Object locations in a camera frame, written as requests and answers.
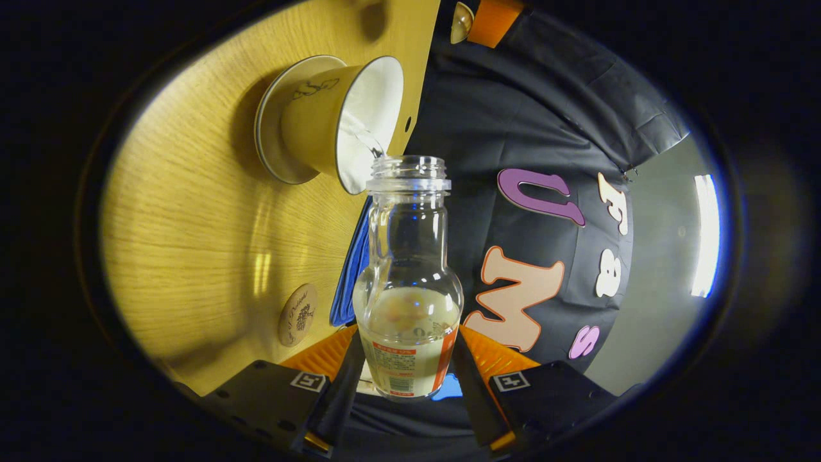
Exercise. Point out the cream teacup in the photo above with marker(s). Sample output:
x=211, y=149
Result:
x=321, y=122

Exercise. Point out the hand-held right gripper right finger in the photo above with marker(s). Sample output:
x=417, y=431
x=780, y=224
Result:
x=558, y=398

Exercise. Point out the round brown coaster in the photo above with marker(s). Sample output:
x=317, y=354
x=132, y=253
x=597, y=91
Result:
x=297, y=316

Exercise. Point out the cream saucer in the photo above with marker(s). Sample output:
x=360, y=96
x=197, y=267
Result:
x=269, y=141

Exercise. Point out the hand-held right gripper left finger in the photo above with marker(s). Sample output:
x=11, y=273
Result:
x=276, y=398

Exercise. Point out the ceiling light panel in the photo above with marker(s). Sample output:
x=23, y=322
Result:
x=705, y=234

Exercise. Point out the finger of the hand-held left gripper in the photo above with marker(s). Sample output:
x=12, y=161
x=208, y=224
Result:
x=494, y=22

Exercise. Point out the clear water bottle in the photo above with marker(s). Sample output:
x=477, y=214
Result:
x=410, y=256

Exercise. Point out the folded blue towel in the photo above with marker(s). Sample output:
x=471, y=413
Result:
x=351, y=269

